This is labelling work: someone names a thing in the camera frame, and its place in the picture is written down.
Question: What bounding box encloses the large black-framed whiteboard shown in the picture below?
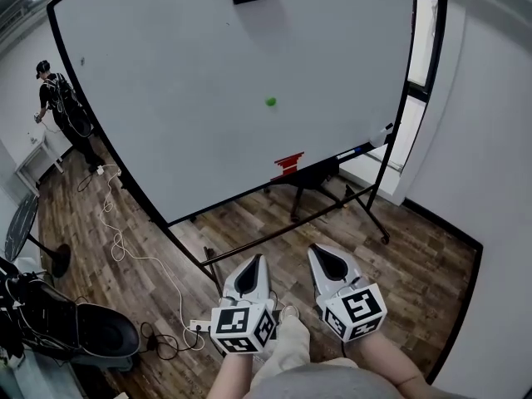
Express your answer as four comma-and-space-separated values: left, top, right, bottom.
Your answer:
46, 0, 449, 298

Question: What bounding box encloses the person's right forearm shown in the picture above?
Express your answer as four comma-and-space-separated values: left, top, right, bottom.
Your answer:
351, 333, 426, 390

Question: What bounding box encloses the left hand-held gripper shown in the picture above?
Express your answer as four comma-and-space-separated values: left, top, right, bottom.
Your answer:
209, 254, 278, 356

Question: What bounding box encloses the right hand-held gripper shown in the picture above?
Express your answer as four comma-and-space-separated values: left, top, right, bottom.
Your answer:
307, 244, 389, 344

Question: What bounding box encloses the black power cable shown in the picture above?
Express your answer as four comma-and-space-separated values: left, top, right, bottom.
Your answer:
138, 321, 193, 362

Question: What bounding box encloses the person's grey shirt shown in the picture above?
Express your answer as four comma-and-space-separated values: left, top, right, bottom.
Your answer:
251, 362, 475, 399

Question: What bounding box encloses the black moulded chair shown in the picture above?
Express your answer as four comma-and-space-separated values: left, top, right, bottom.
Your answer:
0, 258, 142, 372

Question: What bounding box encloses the tall window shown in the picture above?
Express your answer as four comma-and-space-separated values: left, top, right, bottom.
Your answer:
389, 0, 442, 175

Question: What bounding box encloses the round black pedestal table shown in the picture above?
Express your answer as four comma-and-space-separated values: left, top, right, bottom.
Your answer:
3, 193, 72, 278

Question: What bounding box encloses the white spray bottle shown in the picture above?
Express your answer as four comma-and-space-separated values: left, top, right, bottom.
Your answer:
368, 122, 394, 149

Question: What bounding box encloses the person's left forearm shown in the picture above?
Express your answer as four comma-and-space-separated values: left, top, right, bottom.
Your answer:
203, 347, 273, 399

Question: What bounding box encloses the person's beige trouser leg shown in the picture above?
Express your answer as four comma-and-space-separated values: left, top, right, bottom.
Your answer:
251, 314, 358, 388

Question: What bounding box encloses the small white table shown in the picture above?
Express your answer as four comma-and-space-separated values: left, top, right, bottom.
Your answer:
15, 132, 67, 187

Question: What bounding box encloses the long white cable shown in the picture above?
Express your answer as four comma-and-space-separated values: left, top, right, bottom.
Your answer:
98, 163, 205, 351

